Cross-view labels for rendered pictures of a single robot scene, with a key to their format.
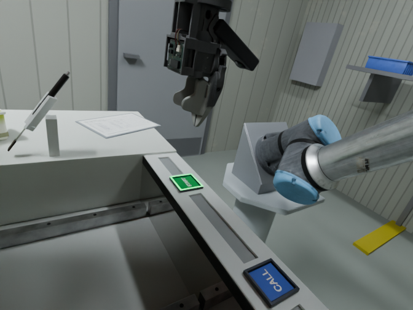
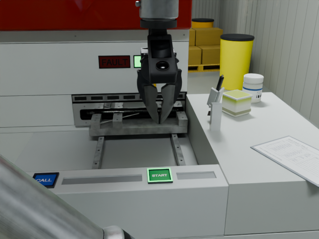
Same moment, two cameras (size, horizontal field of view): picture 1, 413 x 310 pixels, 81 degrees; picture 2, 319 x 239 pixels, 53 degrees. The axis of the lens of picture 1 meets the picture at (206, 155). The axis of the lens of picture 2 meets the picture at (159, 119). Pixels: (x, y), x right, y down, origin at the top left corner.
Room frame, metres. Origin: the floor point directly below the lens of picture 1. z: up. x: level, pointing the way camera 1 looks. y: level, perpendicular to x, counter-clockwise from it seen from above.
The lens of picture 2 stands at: (0.78, -0.51, 1.37)
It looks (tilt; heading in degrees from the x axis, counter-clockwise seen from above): 23 degrees down; 122
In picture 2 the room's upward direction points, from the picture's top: straight up
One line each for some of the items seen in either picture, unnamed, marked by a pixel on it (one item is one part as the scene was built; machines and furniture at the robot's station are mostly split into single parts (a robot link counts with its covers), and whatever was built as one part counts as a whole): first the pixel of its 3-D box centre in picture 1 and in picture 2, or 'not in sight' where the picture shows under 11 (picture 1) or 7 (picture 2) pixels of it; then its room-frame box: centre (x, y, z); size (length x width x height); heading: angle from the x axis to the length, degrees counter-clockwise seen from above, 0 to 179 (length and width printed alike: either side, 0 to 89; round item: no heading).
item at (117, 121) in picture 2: not in sight; (117, 120); (0.06, 0.36, 0.89); 0.08 x 0.03 x 0.03; 126
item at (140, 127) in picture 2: not in sight; (138, 126); (0.13, 0.41, 0.87); 0.36 x 0.08 x 0.03; 36
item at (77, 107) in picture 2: not in sight; (129, 112); (0.05, 0.45, 0.89); 0.44 x 0.02 x 0.10; 36
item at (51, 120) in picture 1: (42, 125); (214, 106); (0.45, 0.35, 1.03); 0.06 x 0.04 x 0.13; 126
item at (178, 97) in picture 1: (187, 99); (165, 100); (0.45, 0.05, 1.14); 0.06 x 0.03 x 0.09; 126
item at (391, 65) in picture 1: (390, 66); not in sight; (2.13, -1.28, 1.34); 0.29 x 0.20 x 0.10; 37
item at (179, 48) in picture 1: (199, 39); (158, 50); (0.44, 0.05, 1.25); 0.09 x 0.08 x 0.12; 126
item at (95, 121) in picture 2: not in sight; (96, 121); (0.00, 0.32, 0.89); 0.08 x 0.03 x 0.03; 126
